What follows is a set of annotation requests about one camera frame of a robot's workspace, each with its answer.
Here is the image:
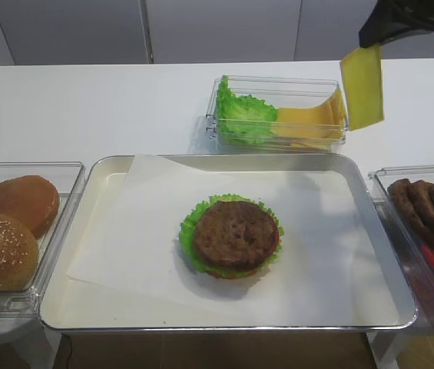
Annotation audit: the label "yellow cheese slices in bin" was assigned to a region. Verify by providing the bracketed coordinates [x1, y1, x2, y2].
[271, 88, 347, 151]

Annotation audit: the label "left brown patty in bin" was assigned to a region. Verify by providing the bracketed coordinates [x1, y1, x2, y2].
[388, 178, 434, 248]

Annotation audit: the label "brown burger patty on stack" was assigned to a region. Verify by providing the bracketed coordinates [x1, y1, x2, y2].
[193, 201, 278, 271]

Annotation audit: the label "bottom bun under stack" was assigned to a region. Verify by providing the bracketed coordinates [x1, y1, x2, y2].
[205, 270, 257, 280]

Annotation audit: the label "plain brown bun bottom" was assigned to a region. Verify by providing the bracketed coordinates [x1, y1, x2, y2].
[0, 175, 59, 238]

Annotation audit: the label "sesame seed bun top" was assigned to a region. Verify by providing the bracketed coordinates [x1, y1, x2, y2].
[0, 214, 39, 291]

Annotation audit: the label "red tomato under patty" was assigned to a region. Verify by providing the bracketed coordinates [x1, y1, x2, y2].
[271, 226, 282, 254]

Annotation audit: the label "yellow cheese slice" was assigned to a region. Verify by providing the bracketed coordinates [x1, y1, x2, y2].
[340, 44, 384, 131]

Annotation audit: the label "green lettuce leaves in bin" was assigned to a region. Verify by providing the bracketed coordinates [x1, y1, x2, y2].
[217, 75, 278, 145]

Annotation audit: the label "white parchment paper sheet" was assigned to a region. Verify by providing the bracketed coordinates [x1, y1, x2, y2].
[68, 156, 365, 326]

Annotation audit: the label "silver metal baking tray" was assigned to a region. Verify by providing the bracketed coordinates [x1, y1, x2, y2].
[39, 154, 417, 331]

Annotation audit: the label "clear bin with patties tomato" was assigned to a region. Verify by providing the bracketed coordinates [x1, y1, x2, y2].
[369, 165, 434, 330]

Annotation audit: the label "clear bin with lettuce cheese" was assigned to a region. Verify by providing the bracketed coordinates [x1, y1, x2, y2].
[204, 75, 349, 153]

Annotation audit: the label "green lettuce under patty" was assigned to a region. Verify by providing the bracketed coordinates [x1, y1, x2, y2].
[179, 194, 284, 273]

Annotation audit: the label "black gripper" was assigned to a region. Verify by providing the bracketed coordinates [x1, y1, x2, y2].
[359, 0, 434, 48]

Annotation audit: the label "clear bin with buns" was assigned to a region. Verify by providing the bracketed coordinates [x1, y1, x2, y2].
[0, 161, 85, 318]

